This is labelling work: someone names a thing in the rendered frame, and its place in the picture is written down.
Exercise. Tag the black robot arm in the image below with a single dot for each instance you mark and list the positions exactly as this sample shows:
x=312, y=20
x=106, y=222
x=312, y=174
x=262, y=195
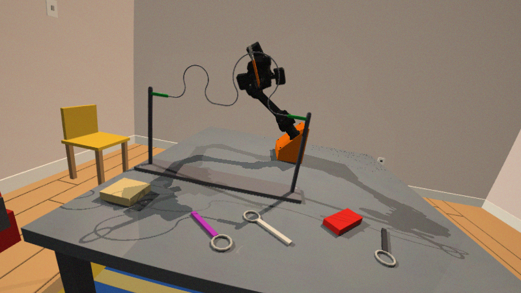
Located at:
x=264, y=62

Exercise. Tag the red flat block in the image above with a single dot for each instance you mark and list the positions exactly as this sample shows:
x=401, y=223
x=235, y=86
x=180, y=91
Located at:
x=342, y=221

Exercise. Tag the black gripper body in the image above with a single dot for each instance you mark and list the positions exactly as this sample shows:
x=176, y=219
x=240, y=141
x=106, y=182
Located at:
x=244, y=82

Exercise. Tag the beige loop with straight handle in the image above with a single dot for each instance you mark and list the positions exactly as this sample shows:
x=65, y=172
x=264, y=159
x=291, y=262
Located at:
x=268, y=228

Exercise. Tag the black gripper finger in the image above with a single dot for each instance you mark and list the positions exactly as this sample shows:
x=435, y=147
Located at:
x=253, y=81
x=265, y=81

